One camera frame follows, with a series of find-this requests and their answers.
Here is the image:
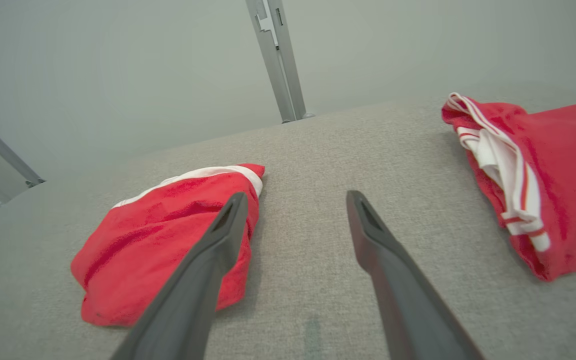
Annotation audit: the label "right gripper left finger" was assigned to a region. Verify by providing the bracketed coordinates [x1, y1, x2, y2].
[110, 191, 250, 360]

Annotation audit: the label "grey metal wall post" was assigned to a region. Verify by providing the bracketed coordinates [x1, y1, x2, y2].
[0, 107, 47, 204]
[245, 0, 315, 124]

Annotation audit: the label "red basketball jersey white sleeves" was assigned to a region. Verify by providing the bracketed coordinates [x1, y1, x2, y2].
[441, 92, 576, 282]

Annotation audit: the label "red shorts white stripe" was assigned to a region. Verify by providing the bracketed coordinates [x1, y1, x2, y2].
[70, 163, 267, 329]

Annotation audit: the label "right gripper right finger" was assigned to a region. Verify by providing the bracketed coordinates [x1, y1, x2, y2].
[345, 189, 487, 360]

